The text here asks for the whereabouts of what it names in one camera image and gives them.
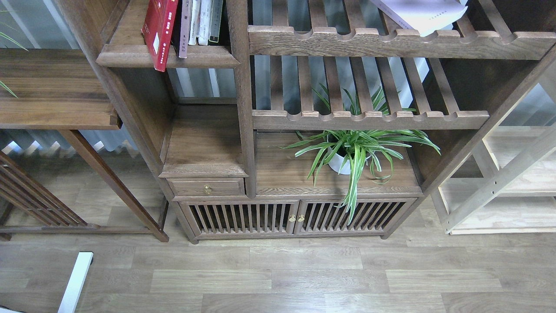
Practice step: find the green spider plant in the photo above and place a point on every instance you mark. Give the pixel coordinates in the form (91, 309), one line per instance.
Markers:
(359, 148)

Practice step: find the white plant pot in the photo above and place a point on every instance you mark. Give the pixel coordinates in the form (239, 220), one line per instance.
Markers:
(338, 164)

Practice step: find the white bar on floor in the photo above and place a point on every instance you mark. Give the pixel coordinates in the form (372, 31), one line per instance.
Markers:
(76, 282)

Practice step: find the light wooden shelf unit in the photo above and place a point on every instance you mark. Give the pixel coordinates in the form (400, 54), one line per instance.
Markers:
(514, 191)

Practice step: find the dark slatted wooden rack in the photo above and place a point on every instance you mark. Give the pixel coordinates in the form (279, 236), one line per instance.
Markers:
(28, 195)

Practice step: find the green leaves at left edge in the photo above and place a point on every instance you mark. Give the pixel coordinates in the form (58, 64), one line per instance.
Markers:
(9, 55)

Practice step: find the red book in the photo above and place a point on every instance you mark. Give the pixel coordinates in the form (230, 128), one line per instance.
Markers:
(157, 30)

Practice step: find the dark wooden bookshelf unit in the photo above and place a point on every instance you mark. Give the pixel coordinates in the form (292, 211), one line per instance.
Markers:
(313, 65)

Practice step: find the white book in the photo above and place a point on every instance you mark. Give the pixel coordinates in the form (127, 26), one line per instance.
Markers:
(425, 16)
(194, 22)
(205, 21)

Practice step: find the dark green upright book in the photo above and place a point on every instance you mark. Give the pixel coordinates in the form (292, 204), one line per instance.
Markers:
(215, 21)

